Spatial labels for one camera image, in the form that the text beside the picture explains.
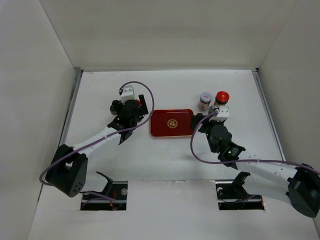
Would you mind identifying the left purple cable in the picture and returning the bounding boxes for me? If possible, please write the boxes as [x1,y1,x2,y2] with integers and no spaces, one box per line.
[39,80,155,186]

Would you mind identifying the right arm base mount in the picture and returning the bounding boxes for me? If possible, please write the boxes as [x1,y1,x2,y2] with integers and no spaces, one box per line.
[215,172,265,211]

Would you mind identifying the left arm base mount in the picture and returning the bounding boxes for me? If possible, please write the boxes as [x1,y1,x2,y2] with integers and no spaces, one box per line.
[80,171,129,211]

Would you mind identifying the clear cap grinder bottle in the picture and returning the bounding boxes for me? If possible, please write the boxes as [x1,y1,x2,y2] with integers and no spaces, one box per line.
[208,105,220,114]

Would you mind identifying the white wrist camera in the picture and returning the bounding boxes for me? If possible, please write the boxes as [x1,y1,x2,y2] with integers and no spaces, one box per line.
[216,105,230,121]
[119,85,136,105]

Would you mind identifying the black cap white bottle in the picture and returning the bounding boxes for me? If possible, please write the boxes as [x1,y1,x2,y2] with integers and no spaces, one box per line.
[109,105,119,116]

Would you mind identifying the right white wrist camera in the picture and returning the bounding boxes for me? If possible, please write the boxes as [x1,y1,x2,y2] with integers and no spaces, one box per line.
[216,105,230,121]

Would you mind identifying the red lid dark sauce jar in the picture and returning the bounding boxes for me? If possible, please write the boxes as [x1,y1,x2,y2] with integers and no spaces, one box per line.
[213,91,230,106]

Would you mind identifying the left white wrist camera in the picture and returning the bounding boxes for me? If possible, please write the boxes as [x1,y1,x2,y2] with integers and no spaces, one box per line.
[119,85,136,105]

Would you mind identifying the red lacquer tray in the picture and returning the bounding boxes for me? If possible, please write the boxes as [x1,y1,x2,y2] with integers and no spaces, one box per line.
[150,109,194,138]

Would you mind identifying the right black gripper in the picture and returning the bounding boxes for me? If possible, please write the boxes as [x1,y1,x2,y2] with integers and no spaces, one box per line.
[190,113,225,153]

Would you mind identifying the grey lid spice jar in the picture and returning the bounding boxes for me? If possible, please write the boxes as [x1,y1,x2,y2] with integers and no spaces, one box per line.
[197,92,213,111]

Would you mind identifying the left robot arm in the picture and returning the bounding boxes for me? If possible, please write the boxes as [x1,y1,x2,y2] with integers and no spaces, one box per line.
[40,93,149,200]

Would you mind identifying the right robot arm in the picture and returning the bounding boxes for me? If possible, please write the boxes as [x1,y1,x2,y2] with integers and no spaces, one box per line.
[190,113,320,218]

